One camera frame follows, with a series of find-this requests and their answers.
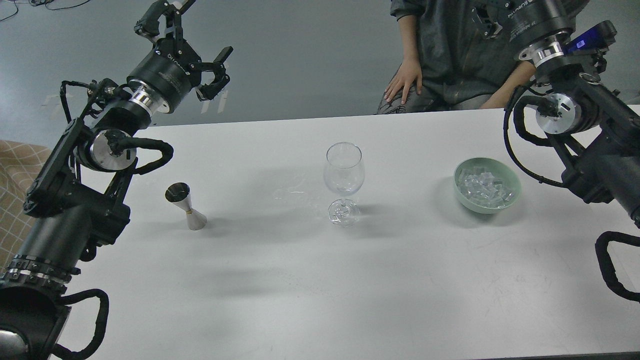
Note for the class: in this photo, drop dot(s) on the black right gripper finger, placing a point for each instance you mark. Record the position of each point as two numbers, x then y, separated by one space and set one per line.
485 18

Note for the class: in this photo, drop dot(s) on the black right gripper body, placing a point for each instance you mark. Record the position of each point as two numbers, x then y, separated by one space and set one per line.
528 21

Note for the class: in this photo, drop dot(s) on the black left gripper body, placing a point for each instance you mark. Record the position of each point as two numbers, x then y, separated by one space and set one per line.
168 71

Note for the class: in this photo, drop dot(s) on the steel cocktail jigger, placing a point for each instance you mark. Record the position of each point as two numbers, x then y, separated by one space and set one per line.
179 194

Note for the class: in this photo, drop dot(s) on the clear ice cubes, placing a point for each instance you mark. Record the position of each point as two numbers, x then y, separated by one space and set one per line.
483 188

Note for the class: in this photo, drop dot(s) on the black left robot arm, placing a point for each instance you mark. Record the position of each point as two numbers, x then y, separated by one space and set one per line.
78 197

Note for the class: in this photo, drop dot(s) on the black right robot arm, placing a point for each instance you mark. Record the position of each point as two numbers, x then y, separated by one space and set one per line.
565 106

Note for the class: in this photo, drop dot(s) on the clear wine glass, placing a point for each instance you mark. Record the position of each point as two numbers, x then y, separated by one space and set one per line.
344 175

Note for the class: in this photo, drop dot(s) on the person's right hand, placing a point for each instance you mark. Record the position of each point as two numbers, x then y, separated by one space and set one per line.
407 77

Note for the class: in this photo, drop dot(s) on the grey tape on floor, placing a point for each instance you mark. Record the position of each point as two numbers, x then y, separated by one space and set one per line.
217 105

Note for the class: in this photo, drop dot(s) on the seated person in grey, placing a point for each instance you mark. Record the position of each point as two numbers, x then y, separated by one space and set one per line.
460 69

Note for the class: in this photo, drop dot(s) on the beige checkered cloth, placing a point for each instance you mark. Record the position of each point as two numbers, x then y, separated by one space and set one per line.
20 164

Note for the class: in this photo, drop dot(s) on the green bowl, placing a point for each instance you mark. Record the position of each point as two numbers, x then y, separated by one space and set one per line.
497 168

